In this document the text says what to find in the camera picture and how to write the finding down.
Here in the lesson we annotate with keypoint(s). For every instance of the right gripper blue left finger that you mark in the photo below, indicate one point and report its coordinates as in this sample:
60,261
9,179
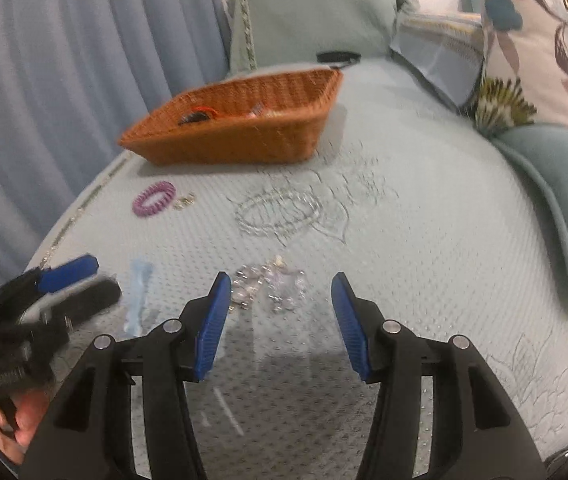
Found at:
203,321

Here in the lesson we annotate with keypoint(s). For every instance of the floral print pillow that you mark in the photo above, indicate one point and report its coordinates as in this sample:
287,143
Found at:
524,77

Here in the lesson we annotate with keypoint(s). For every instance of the teal covered headboard cushion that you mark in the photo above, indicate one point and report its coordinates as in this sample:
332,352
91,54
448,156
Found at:
272,32

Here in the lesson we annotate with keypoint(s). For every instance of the black orange hair accessory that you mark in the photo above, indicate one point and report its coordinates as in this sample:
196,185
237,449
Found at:
198,114

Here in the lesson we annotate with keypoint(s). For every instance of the blue-grey curtain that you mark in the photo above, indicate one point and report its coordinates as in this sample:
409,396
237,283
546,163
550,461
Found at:
74,74

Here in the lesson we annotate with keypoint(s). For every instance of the light blue plastic hair clip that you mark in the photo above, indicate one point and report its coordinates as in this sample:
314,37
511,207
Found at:
140,275

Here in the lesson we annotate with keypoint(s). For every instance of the black strap band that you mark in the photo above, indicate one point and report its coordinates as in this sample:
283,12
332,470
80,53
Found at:
338,60

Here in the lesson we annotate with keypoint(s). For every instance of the small gold earring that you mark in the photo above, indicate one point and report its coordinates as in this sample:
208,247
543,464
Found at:
184,201

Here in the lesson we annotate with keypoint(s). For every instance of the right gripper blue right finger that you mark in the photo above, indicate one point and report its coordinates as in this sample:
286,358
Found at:
359,321

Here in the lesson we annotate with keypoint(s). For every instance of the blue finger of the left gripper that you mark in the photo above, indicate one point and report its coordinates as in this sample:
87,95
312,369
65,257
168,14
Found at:
72,272
78,308

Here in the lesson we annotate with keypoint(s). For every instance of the striped blue-grey pillow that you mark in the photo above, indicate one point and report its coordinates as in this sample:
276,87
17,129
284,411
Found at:
446,53

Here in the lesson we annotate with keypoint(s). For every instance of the orange wicker basket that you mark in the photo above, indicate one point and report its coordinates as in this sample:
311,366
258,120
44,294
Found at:
267,119

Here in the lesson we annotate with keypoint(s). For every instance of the light teal embroidered bedspread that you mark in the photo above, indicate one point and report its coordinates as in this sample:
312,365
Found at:
424,216

